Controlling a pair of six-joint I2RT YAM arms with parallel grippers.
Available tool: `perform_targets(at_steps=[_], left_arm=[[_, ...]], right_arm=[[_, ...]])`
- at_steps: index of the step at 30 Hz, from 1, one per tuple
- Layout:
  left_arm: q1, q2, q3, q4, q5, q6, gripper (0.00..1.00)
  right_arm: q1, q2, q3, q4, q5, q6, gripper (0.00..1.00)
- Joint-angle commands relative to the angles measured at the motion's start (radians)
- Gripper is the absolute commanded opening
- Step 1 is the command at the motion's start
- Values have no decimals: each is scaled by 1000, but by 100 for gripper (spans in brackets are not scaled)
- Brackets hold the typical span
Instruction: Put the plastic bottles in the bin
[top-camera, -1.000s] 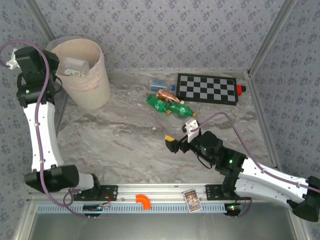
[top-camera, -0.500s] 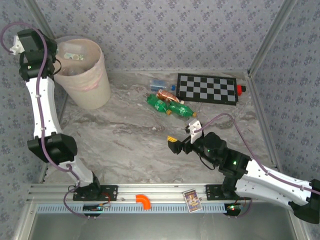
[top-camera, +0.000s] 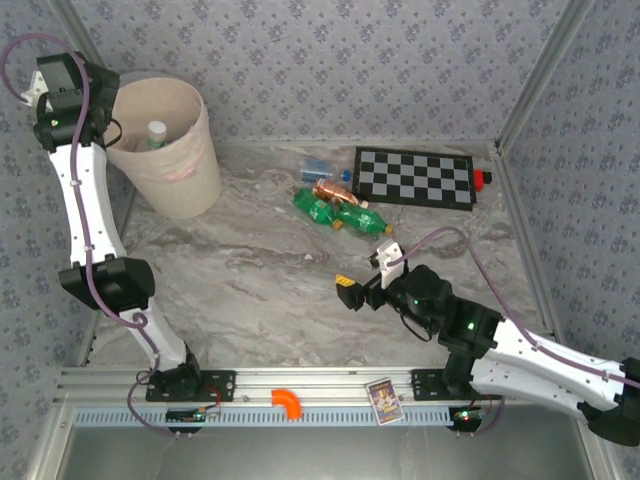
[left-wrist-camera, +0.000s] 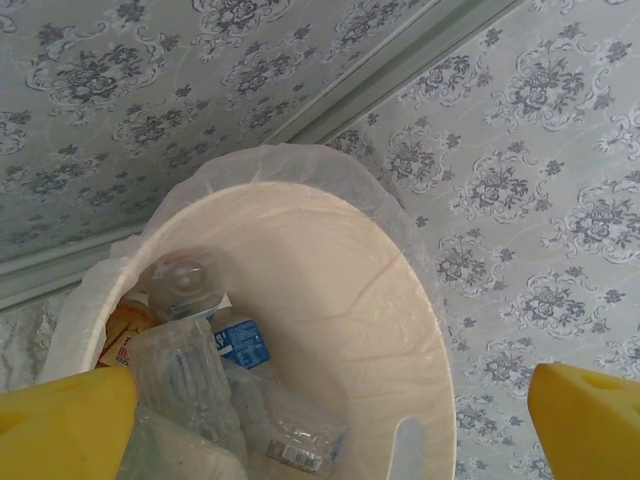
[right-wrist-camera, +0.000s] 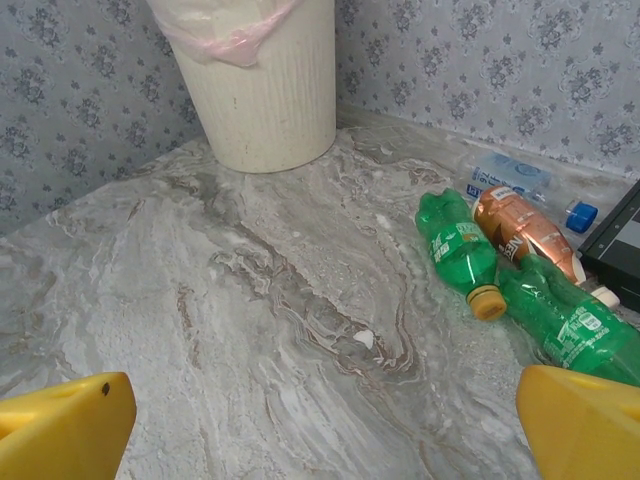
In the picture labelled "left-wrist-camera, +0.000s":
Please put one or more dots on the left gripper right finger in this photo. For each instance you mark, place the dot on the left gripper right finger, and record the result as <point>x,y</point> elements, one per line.
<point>590,430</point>

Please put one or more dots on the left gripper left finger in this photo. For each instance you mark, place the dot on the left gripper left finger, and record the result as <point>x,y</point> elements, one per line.
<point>60,430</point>

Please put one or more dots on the orange drink bottle red label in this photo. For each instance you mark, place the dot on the orange drink bottle red label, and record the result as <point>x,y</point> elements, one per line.
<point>122,335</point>

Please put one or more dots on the clear bottle white cap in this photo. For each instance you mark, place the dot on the clear bottle white cap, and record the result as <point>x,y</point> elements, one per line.
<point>175,370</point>

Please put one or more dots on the clear bottle blue label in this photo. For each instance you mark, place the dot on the clear bottle blue label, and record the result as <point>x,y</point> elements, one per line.
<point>185,285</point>

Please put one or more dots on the small blue label water bottle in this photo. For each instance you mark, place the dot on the small blue label water bottle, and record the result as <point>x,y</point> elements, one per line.
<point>240,345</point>

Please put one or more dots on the clear bottle beige label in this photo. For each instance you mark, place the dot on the clear bottle beige label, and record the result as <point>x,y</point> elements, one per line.
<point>295,440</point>

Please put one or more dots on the beige plastic waste bin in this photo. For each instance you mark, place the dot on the beige plastic waste bin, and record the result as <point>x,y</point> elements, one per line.
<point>350,325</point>

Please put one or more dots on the translucent pink bin liner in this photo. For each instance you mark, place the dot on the translucent pink bin liner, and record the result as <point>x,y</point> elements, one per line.
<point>310,165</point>

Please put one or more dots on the aluminium table edge rail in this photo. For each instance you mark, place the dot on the aluminium table edge rail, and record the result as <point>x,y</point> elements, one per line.
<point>60,272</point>

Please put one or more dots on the aluminium frame post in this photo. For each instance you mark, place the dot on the aluminium frame post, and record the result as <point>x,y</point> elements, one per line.
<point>400,62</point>

